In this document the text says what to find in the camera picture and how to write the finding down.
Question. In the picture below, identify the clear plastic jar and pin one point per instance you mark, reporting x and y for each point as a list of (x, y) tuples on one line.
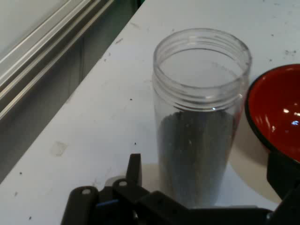
[(199, 98)]

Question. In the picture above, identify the aluminium wall rail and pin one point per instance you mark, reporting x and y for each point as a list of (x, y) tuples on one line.
[(39, 49)]

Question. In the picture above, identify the black grains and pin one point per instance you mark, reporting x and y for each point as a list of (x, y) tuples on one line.
[(197, 159)]

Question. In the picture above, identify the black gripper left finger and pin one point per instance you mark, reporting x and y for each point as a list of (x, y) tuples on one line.
[(122, 206)]

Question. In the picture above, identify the red bowl with black rim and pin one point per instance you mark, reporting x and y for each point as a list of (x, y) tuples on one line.
[(276, 100)]

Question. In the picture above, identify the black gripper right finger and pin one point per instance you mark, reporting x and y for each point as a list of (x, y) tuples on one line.
[(287, 178)]

